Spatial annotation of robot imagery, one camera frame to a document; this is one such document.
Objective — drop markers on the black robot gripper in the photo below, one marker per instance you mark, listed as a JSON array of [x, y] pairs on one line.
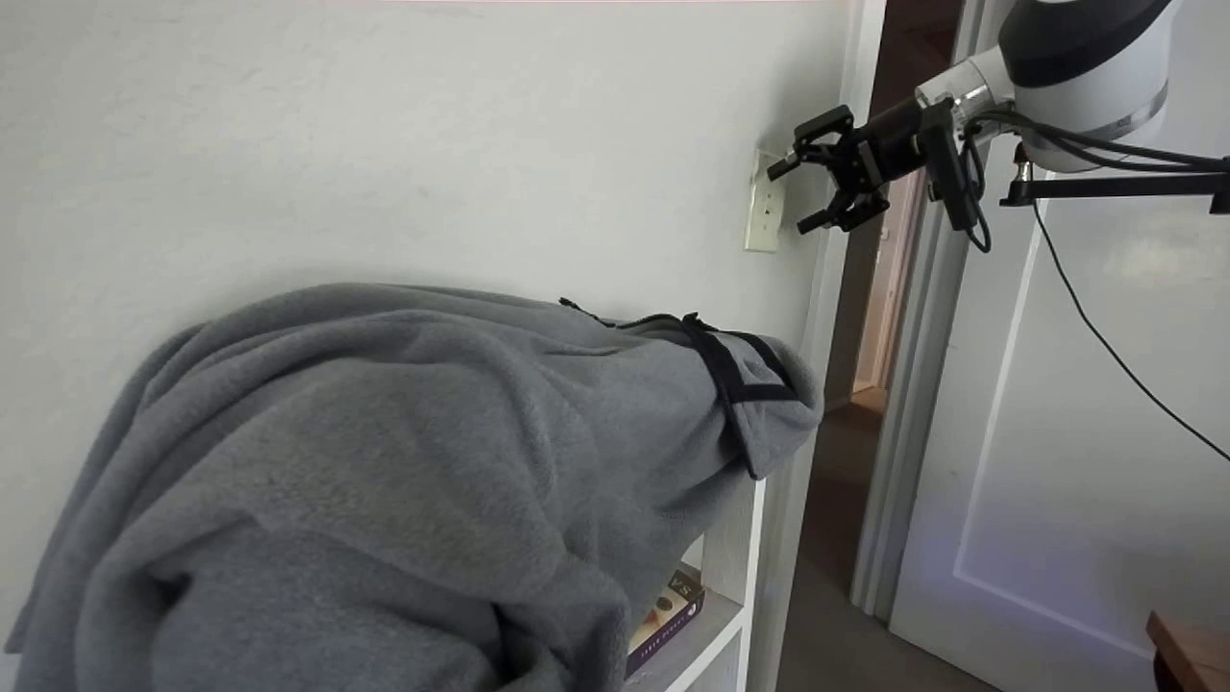
[[896, 144]]

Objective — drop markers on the cream light switch plate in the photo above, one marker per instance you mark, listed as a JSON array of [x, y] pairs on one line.
[[764, 216]]

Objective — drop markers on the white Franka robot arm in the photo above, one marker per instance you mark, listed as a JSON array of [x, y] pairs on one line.
[[1091, 63]]

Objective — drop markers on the white panel door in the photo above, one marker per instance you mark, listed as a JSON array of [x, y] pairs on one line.
[[1091, 423]]

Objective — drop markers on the white bookshelf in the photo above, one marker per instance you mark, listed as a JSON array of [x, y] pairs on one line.
[[724, 602]]

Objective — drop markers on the book with dark red cover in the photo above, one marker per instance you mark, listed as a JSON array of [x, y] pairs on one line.
[[664, 618]]

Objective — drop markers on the grey hooded sweatshirt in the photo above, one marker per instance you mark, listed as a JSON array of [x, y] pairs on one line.
[[385, 503]]

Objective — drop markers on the brown wooden furniture corner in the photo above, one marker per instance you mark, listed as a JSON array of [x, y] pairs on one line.
[[1192, 655]]

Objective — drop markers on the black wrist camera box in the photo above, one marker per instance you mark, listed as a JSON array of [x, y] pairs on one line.
[[956, 168]]

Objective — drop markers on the white door frame trim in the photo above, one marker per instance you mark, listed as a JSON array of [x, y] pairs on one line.
[[914, 386]]

